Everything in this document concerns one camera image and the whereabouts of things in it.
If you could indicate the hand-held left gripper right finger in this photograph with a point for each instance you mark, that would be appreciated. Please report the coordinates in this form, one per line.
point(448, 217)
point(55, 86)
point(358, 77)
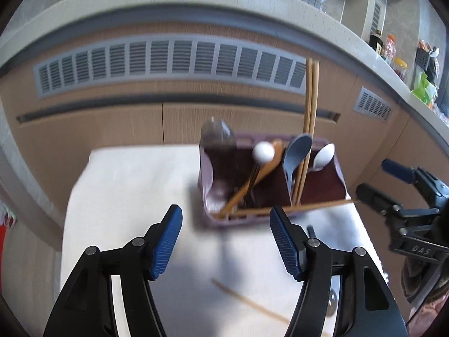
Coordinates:
point(286, 245)

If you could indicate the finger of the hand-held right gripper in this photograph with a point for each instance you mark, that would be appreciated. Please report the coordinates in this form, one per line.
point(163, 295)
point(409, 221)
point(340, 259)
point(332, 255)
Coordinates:
point(398, 171)
point(375, 196)

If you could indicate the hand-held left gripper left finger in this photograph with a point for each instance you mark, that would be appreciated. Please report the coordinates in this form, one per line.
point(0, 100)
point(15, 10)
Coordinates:
point(166, 245)

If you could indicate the wooden chopstick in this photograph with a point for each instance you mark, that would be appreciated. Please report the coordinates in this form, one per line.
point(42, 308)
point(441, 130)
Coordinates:
point(245, 300)
point(315, 94)
point(309, 94)
point(315, 205)

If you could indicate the purple plastic utensil holder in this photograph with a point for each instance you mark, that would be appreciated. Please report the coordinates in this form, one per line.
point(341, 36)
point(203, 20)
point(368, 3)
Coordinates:
point(326, 186)

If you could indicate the large white plastic spoon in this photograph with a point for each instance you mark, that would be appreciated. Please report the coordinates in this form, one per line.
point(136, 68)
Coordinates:
point(324, 154)

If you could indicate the wooden spoon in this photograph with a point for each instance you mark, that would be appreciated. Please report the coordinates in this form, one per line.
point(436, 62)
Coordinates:
point(266, 172)

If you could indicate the blue-grey plastic spoon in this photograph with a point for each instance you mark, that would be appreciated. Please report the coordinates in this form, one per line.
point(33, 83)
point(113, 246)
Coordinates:
point(296, 151)

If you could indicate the metal spoon with white knob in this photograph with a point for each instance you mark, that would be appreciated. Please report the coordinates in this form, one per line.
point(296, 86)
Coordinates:
point(263, 151)

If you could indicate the person's right forearm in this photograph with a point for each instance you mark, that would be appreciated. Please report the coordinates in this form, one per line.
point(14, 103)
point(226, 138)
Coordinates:
point(435, 310)

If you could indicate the person's right hand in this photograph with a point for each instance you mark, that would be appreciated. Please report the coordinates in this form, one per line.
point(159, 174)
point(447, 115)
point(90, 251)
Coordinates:
point(417, 281)

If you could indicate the white table cloth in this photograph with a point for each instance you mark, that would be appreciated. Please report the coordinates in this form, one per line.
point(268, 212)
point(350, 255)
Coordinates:
point(140, 182)

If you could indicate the small grey vent grille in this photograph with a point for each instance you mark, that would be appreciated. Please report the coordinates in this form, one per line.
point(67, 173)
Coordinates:
point(373, 105)

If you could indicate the green plastic bag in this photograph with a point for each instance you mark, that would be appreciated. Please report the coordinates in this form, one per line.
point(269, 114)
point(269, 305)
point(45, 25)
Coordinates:
point(424, 89)

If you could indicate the yellow-lidded jar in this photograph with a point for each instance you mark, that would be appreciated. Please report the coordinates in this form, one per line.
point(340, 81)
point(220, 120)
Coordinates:
point(401, 72)

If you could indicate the black knife rack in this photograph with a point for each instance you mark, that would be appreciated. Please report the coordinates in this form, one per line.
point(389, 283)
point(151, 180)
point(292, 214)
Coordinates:
point(426, 59)

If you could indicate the orange-capped plastic bottle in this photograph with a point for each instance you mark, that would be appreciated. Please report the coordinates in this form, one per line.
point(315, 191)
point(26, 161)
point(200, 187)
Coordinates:
point(388, 51)

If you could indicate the dark sauce bottle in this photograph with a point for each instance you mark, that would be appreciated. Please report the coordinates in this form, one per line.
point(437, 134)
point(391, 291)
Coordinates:
point(376, 44)

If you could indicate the wooden kitchen cabinet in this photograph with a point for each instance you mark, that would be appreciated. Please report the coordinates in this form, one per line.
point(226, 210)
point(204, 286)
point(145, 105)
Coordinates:
point(105, 130)

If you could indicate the red printed item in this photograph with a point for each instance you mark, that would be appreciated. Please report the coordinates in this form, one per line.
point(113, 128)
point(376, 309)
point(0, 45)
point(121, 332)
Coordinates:
point(7, 231)

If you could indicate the large grey vent grille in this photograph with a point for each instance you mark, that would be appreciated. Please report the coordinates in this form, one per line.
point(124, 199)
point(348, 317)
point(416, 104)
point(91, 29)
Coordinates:
point(158, 59)

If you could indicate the wall vent grille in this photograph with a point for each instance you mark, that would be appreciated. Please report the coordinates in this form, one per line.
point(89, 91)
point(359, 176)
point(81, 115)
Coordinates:
point(376, 17)

